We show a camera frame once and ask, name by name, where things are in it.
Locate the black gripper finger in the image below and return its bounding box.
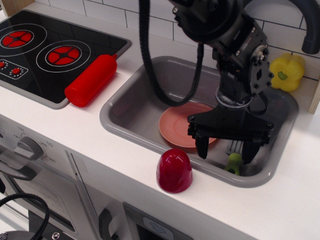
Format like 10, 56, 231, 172
195, 135, 209, 159
242, 141, 261, 165

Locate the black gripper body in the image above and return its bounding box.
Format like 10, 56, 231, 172
187, 105, 275, 146

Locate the grey spatula green handle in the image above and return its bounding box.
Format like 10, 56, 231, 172
224, 140, 244, 176

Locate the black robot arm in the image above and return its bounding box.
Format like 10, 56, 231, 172
173, 0, 274, 164

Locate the pink plate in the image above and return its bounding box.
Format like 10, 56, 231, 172
158, 102, 213, 153

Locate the grey sink basin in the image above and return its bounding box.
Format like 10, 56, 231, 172
100, 56, 299, 188

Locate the dark red cup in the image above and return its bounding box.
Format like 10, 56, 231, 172
156, 148, 193, 194

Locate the yellow bell pepper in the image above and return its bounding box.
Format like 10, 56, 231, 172
269, 53, 305, 92

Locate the wooden side panel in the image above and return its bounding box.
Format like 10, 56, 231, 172
308, 78, 320, 114

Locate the dark grey faucet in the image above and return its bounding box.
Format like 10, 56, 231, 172
239, 0, 320, 55

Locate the red ketchup bottle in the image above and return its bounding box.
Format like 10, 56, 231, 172
64, 54, 118, 108

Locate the grey oven knob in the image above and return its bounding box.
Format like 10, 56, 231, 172
13, 136, 44, 161

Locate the black toy stove top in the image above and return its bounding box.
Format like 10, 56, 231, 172
0, 10, 132, 109

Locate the dark grey dishwasher handle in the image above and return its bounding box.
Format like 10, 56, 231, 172
98, 208, 120, 240

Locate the black braided cable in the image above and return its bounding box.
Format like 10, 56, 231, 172
138, 0, 205, 107
0, 193, 50, 240

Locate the grey oven door handle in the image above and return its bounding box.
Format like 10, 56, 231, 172
0, 150, 41, 181

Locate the black lower braided cable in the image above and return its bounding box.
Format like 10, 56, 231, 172
0, 193, 50, 240

